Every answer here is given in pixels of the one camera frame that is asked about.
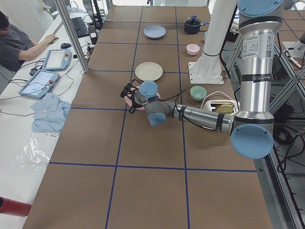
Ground dark blue pot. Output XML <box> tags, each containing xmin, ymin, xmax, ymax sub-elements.
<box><xmin>184</xmin><ymin>15</ymin><xmax>210</xmax><ymax>34</ymax></box>

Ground seated person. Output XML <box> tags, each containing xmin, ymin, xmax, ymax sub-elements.
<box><xmin>0</xmin><ymin>12</ymin><xmax>58</xmax><ymax>72</ymax></box>

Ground light blue shirt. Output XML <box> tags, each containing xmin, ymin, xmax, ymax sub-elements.
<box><xmin>30</xmin><ymin>93</ymin><xmax>71</xmax><ymax>133</ymax></box>

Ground green bowl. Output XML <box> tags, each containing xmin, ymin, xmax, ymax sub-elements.
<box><xmin>190</xmin><ymin>86</ymin><xmax>207</xmax><ymax>101</ymax></box>

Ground teach pendant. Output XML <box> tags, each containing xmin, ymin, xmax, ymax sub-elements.
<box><xmin>19</xmin><ymin>70</ymin><xmax>60</xmax><ymax>99</ymax></box>
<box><xmin>42</xmin><ymin>49</ymin><xmax>71</xmax><ymax>71</ymax></box>

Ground clear plastic bag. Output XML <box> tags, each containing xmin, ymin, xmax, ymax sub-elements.
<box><xmin>11</xmin><ymin>133</ymin><xmax>60</xmax><ymax>173</ymax></box>

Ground near teach pendant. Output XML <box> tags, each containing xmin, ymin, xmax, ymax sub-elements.
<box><xmin>19</xmin><ymin>70</ymin><xmax>60</xmax><ymax>99</ymax></box>

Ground far teach pendant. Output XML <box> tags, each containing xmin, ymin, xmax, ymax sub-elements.
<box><xmin>42</xmin><ymin>49</ymin><xmax>71</xmax><ymax>71</ymax></box>

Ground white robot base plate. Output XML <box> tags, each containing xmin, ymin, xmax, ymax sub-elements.
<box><xmin>188</xmin><ymin>55</ymin><xmax>224</xmax><ymax>84</ymax></box>

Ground aluminium frame post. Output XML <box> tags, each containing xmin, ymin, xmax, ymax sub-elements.
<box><xmin>54</xmin><ymin>0</ymin><xmax>89</xmax><ymax>73</ymax></box>

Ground pink bowl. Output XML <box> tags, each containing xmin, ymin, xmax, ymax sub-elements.
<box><xmin>186</xmin><ymin>43</ymin><xmax>200</xmax><ymax>56</ymax></box>

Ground black keyboard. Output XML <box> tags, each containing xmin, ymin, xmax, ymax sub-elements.
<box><xmin>71</xmin><ymin>17</ymin><xmax>89</xmax><ymax>38</ymax></box>

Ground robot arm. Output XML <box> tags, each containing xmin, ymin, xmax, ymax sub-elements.
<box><xmin>202</xmin><ymin>0</ymin><xmax>237</xmax><ymax>57</ymax></box>
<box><xmin>121</xmin><ymin>0</ymin><xmax>283</xmax><ymax>159</ymax></box>

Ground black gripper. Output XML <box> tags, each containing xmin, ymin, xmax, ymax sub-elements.
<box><xmin>120</xmin><ymin>83</ymin><xmax>138</xmax><ymax>114</ymax></box>

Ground toast slice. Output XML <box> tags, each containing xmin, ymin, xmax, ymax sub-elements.
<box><xmin>214</xmin><ymin>104</ymin><xmax>234</xmax><ymax>114</ymax></box>

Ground white toaster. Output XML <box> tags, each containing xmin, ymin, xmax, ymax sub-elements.
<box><xmin>200</xmin><ymin>91</ymin><xmax>239</xmax><ymax>115</ymax></box>

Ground pink plate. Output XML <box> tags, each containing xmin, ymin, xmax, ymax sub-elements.
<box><xmin>124</xmin><ymin>91</ymin><xmax>160</xmax><ymax>114</ymax></box>

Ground red bottle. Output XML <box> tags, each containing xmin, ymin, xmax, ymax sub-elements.
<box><xmin>0</xmin><ymin>197</ymin><xmax>31</xmax><ymax>217</ymax></box>

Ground black computer mouse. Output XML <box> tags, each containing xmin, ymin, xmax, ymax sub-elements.
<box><xmin>61</xmin><ymin>43</ymin><xmax>71</xmax><ymax>49</ymax></box>

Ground cream plate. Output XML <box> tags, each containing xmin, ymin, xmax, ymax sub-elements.
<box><xmin>135</xmin><ymin>62</ymin><xmax>163</xmax><ymax>81</ymax></box>

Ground blue plate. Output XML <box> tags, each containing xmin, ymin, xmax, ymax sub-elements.
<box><xmin>143</xmin><ymin>25</ymin><xmax>166</xmax><ymax>39</ymax></box>

